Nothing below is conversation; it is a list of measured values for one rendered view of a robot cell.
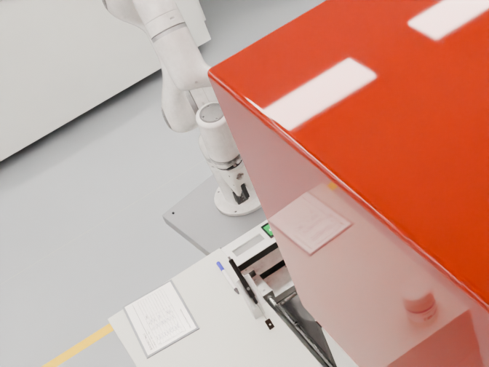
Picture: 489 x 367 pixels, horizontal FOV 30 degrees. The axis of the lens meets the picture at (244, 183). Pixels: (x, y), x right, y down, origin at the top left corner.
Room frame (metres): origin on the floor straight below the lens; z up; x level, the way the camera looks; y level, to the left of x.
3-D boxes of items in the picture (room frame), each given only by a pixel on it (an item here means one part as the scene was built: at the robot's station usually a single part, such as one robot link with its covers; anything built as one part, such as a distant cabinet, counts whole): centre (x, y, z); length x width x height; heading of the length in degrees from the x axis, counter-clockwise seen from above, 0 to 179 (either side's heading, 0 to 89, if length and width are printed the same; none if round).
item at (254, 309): (1.55, 0.09, 1.03); 0.06 x 0.04 x 0.13; 14
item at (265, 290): (1.72, 0.07, 0.89); 0.08 x 0.03 x 0.03; 14
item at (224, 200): (2.15, 0.01, 0.96); 0.19 x 0.19 x 0.18
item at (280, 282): (1.76, -0.09, 0.87); 0.36 x 0.08 x 0.03; 104
